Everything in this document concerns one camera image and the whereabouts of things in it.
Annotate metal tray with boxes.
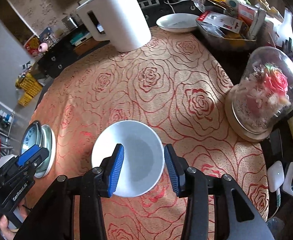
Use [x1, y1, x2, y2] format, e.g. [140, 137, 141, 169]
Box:
[196, 6, 266, 51]

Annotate white floral plate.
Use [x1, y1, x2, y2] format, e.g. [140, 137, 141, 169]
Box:
[91, 120, 165, 198]

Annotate rose patterned tablecloth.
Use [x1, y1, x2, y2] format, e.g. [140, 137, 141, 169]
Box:
[26, 26, 270, 240]

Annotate white electric kettle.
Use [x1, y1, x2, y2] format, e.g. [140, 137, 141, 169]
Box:
[76, 0, 151, 53]

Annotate glass dome with rose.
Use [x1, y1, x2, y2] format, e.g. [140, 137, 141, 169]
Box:
[225, 47, 293, 142]

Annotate black drawer cabinet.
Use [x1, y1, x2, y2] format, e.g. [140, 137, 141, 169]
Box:
[37, 38, 86, 78]

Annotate white charger block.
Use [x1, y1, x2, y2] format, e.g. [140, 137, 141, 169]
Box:
[267, 160, 285, 192]

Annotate white plate at back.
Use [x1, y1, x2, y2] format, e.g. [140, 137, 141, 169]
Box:
[156, 13, 198, 33]

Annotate yellow crates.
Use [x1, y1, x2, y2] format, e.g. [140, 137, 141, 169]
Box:
[15, 73, 43, 107]

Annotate stainless steel bowl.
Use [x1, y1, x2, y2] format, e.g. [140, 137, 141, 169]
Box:
[33, 124, 56, 179]

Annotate blue patterned porcelain bowl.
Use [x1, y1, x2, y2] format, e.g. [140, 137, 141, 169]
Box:
[20, 120, 42, 155]

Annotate pink round gadget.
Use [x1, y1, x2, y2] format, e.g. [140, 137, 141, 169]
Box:
[38, 42, 49, 53]

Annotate person's left hand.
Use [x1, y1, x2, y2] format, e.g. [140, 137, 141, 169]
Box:
[0, 197, 28, 240]

